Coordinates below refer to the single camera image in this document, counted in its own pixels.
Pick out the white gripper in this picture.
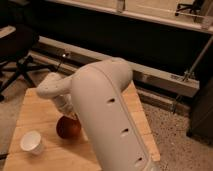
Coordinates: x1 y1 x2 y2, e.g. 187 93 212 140
53 95 78 120

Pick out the red ceramic bowl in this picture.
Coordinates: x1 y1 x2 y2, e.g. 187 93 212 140
56 116 81 139

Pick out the white paper cup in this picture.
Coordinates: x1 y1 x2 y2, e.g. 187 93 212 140
20 131 44 155

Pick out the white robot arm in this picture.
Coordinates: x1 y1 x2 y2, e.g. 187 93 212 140
36 58 160 171

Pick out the metal rod stand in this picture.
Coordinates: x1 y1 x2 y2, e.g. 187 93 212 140
171 42 212 113

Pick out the distant black office chair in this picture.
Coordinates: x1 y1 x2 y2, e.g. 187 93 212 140
175 0 204 16

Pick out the black cable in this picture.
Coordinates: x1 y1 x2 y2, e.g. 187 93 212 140
54 52 71 73

